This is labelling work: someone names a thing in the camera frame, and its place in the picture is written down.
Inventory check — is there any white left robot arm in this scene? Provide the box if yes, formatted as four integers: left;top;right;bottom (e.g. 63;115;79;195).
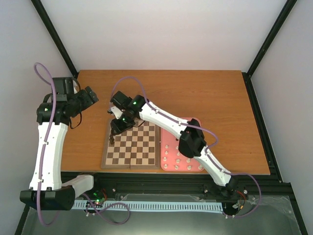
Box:
20;77;102;211

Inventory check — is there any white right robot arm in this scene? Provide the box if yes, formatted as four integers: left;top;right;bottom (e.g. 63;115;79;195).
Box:
108;91;237;199

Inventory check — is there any wooden chess board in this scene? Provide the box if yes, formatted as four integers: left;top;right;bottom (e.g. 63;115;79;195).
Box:
101;120;160;169

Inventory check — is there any pink plastic tray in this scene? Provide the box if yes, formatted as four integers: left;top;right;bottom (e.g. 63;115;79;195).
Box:
160;128;204;173

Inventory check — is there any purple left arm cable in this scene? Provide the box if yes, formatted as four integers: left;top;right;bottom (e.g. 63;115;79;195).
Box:
33;62;130;226

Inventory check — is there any black aluminium frame rail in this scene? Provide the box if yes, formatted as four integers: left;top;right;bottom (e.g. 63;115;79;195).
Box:
15;173;308;235

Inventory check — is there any light blue cable duct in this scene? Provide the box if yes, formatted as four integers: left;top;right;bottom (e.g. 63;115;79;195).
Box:
72;198;224;213

